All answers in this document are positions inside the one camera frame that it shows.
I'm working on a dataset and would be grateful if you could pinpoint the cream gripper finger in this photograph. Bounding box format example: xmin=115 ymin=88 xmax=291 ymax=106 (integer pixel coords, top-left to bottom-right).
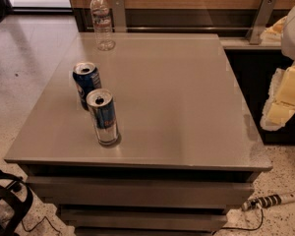
xmin=260 ymin=63 xmax=295 ymax=131
xmin=261 ymin=17 xmax=287 ymax=43

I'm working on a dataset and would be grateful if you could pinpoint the redbull can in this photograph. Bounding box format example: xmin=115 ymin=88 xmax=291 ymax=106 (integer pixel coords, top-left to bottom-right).
xmin=87 ymin=88 xmax=119 ymax=146

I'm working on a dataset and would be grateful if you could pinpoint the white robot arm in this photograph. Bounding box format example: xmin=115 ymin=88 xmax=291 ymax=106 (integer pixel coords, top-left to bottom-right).
xmin=260 ymin=6 xmax=295 ymax=131

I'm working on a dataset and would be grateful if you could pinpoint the clear plastic water bottle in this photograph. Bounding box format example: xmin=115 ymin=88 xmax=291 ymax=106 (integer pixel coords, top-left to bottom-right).
xmin=90 ymin=0 xmax=115 ymax=51

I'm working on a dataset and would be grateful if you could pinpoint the blue pepsi can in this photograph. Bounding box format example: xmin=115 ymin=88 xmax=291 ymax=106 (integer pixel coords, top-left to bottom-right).
xmin=73 ymin=62 xmax=101 ymax=110

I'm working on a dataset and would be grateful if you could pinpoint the white power strip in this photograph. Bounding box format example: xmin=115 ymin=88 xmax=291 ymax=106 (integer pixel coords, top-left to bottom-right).
xmin=242 ymin=193 xmax=295 ymax=211

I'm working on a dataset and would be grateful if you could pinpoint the grey drawer cabinet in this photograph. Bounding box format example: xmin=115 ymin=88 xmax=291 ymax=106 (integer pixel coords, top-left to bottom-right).
xmin=6 ymin=33 xmax=271 ymax=236

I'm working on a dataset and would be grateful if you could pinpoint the black chair base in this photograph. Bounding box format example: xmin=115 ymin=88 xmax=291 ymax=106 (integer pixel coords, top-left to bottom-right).
xmin=0 ymin=170 xmax=33 ymax=236

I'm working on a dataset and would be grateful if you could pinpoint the right metal bracket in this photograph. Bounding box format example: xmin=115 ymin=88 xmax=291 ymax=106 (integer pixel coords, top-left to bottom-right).
xmin=246 ymin=0 xmax=277 ymax=45

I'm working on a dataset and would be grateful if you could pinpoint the metal bracket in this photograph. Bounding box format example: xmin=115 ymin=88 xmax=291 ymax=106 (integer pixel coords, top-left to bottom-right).
xmin=111 ymin=0 xmax=127 ymax=32
xmin=246 ymin=0 xmax=277 ymax=45

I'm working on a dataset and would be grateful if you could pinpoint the black power cable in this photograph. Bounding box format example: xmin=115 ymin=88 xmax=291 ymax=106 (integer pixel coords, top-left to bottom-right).
xmin=212 ymin=207 xmax=265 ymax=236

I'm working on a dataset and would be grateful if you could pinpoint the left metal bracket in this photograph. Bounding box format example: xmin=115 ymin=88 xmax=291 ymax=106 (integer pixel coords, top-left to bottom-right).
xmin=111 ymin=0 xmax=127 ymax=32

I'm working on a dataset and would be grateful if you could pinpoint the horizontal metal rail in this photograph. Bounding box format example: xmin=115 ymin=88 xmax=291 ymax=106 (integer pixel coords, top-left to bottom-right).
xmin=87 ymin=26 xmax=295 ymax=31

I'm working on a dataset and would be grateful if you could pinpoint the thin black floor cable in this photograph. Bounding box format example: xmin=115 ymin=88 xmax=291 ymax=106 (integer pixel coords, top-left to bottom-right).
xmin=20 ymin=215 xmax=63 ymax=236

